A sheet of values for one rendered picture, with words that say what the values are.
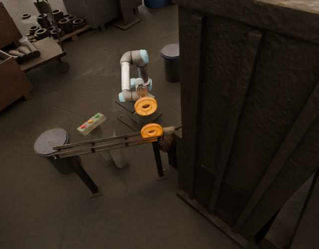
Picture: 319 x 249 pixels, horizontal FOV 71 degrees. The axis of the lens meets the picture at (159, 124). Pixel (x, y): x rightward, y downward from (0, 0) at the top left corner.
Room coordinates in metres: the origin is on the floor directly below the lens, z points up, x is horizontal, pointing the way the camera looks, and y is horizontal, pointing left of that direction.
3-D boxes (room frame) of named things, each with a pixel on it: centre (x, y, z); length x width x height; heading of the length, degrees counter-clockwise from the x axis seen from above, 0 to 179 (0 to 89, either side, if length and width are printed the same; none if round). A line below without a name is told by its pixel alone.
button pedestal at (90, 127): (1.32, 0.59, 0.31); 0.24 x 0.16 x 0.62; 131
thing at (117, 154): (1.23, 0.46, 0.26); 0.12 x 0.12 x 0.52
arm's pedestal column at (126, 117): (1.85, 0.23, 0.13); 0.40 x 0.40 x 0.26; 41
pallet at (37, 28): (4.24, 1.52, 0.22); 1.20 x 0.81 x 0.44; 126
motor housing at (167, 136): (1.10, -0.07, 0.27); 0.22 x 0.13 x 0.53; 131
